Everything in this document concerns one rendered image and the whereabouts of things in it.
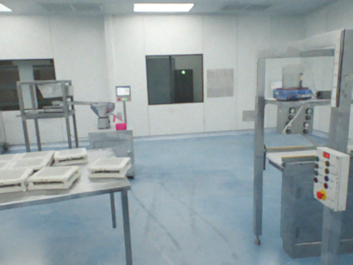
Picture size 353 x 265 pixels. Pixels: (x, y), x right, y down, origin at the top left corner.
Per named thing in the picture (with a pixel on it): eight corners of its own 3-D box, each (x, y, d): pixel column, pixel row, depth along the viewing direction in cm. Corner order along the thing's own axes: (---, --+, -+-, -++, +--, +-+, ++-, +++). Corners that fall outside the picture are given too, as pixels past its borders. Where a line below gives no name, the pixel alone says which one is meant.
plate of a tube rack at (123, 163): (87, 170, 194) (86, 168, 194) (98, 160, 218) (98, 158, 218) (123, 170, 192) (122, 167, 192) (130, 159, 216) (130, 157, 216)
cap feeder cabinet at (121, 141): (92, 183, 420) (87, 132, 405) (96, 171, 475) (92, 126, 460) (136, 180, 429) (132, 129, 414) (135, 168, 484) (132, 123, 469)
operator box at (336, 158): (334, 211, 131) (338, 156, 126) (312, 196, 148) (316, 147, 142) (347, 211, 132) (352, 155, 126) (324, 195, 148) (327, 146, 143)
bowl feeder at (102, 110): (91, 130, 420) (88, 105, 413) (93, 126, 455) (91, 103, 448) (125, 128, 427) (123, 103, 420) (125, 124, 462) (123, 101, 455)
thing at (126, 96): (118, 126, 447) (115, 86, 435) (118, 125, 457) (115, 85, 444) (133, 125, 450) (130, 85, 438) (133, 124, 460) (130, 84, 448)
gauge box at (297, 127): (282, 134, 202) (283, 106, 198) (276, 132, 213) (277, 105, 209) (312, 133, 204) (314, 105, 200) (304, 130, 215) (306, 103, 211)
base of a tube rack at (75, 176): (27, 190, 178) (27, 186, 177) (45, 176, 202) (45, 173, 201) (67, 188, 177) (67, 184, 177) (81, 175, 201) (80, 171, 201)
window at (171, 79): (147, 105, 693) (145, 55, 669) (147, 105, 694) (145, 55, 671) (203, 102, 713) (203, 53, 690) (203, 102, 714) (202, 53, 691)
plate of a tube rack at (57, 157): (54, 160, 223) (54, 158, 223) (55, 153, 246) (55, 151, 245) (87, 156, 232) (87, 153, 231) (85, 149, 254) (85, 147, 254)
